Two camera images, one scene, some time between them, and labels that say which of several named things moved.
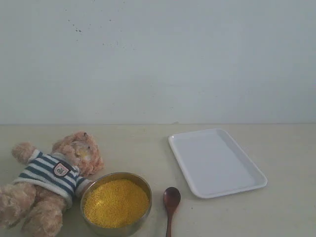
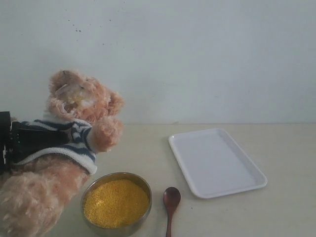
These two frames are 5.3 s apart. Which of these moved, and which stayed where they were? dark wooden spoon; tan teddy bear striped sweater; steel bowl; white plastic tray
Moved: tan teddy bear striped sweater
Stayed: steel bowl; white plastic tray; dark wooden spoon
